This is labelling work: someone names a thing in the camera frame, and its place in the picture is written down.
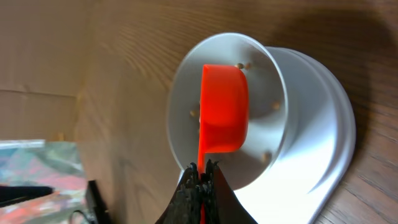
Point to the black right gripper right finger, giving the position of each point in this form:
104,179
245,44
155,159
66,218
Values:
221,205

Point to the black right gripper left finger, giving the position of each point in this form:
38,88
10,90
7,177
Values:
185,205

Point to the red plastic measuring scoop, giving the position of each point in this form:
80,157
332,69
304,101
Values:
224,111

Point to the grey plastic bowl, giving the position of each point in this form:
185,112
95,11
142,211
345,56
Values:
266,88

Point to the white digital kitchen scale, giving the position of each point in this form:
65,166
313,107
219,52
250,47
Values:
293,183

